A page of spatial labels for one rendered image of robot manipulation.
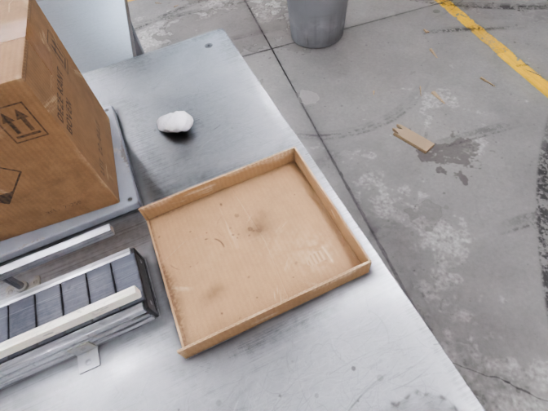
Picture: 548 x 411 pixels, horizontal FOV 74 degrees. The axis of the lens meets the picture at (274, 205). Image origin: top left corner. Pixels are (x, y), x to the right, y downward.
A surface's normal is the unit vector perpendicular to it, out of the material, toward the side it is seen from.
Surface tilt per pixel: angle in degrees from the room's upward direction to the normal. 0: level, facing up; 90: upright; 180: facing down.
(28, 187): 90
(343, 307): 0
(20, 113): 90
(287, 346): 0
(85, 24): 0
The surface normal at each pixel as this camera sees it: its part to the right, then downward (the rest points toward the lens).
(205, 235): -0.09, -0.55
